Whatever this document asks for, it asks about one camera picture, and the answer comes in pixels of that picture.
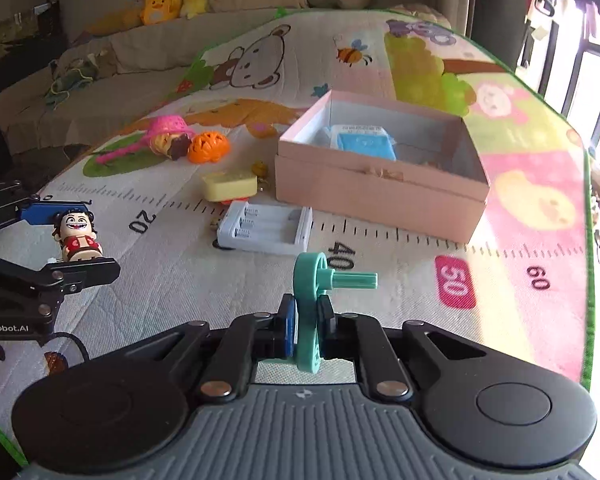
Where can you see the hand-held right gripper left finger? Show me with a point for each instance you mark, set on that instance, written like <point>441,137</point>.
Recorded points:
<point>288,327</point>

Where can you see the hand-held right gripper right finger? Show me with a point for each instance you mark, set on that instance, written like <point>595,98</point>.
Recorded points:
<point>325,327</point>

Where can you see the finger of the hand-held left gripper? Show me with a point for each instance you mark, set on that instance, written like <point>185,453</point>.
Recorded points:
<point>75,272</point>
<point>40,212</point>

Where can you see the teal plastic gear toy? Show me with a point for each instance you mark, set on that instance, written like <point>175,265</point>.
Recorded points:
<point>307,310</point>

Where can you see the laughing cartoon figurine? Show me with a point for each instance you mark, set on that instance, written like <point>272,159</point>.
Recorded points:
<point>77,237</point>

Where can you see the pink cardboard box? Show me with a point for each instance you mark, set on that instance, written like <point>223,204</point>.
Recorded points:
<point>380,195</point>

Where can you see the white battery charger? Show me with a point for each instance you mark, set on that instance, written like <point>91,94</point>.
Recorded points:
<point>265,227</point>

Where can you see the printed cartoon play mat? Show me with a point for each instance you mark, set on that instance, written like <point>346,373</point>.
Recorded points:
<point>430,310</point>

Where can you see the green knitted cloth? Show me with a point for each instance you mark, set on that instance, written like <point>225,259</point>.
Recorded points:
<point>72,77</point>

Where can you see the pink hat doll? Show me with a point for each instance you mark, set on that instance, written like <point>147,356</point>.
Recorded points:
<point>167,135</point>

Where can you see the yellow plastic case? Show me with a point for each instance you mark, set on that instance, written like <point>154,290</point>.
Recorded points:
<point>229,186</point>

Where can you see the beige sofa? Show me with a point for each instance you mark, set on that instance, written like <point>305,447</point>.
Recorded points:
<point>130,65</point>

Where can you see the orange toy helmet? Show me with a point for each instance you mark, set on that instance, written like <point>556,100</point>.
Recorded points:
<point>208,147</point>

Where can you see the blue wrapped packet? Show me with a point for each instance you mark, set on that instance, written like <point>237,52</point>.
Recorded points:
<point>362,141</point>

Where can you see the yellow duck plush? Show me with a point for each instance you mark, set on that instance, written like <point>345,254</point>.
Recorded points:
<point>160,5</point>

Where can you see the yellow star plush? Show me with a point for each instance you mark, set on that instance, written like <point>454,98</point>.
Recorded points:
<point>194,2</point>

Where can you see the grey curtain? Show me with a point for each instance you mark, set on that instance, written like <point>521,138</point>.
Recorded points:
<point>495,5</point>

